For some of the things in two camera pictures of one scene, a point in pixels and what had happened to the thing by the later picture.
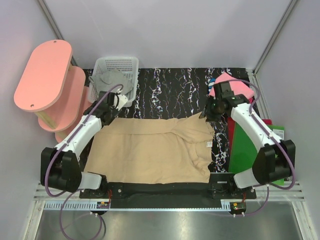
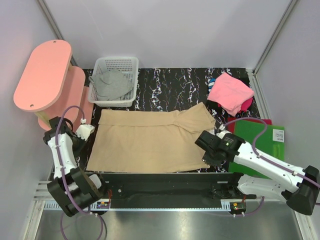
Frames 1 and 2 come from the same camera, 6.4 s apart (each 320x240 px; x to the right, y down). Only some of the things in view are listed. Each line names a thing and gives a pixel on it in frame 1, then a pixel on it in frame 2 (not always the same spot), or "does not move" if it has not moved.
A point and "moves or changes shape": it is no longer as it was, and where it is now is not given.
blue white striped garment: [211, 82] does not move
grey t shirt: [107, 79] does not move
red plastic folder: [231, 125] does not move
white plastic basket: [129, 65] does not move
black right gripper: [211, 117] → [207, 159]
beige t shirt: [153, 150] moves or changes shape
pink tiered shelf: [51, 86] does not move
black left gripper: [116, 113] → [82, 143]
